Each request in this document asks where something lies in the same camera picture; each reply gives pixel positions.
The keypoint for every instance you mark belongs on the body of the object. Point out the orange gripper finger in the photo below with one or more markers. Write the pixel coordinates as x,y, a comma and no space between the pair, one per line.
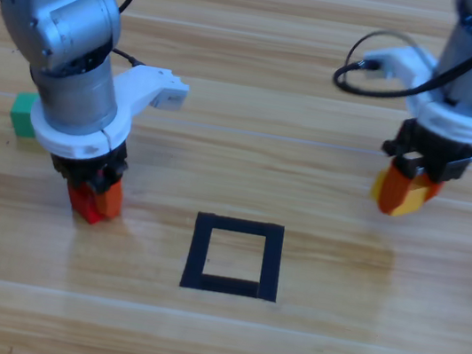
110,202
396,191
434,188

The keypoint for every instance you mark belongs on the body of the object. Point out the yellow wooden cube block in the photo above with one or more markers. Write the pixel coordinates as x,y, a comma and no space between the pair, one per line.
413,199

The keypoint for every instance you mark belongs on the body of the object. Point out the black tape square outline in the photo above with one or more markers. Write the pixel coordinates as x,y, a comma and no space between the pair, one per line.
199,252

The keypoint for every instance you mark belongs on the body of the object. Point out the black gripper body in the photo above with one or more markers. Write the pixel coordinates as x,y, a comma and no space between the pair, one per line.
94,165
437,157

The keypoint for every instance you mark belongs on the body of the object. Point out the green wooden cube block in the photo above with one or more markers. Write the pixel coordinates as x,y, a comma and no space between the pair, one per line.
23,116

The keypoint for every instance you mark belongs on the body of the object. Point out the red wooden cube block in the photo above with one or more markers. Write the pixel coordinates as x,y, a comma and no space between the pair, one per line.
84,203

